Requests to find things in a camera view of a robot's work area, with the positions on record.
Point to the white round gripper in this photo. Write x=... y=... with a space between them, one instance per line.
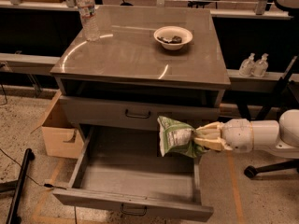
x=237 y=133

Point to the green jalapeno chip bag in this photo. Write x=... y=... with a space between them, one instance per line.
x=177 y=137

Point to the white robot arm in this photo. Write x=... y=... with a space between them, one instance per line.
x=279 y=138

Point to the grey drawer cabinet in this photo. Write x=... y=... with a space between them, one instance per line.
x=127 y=64

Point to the open grey middle drawer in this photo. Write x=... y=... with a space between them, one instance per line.
x=123 y=170

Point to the closed grey upper drawer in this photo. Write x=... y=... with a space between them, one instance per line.
x=133 y=115

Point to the left clear sanitizer bottle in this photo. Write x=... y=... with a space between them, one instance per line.
x=246 y=66

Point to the clear sanitizer bottle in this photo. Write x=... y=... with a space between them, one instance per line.
x=260 y=66
x=246 y=66

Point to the right clear sanitizer bottle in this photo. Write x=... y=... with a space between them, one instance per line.
x=260 y=66

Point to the dark snack in bowl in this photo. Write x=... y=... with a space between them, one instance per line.
x=174 y=40

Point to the white paper bowl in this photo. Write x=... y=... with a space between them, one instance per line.
x=169 y=32

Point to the cardboard box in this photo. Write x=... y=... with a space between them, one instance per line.
x=61 y=139

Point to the clear plastic water bottle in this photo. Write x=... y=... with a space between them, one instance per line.
x=87 y=13

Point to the black stand leg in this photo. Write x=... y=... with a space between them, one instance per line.
x=16 y=186

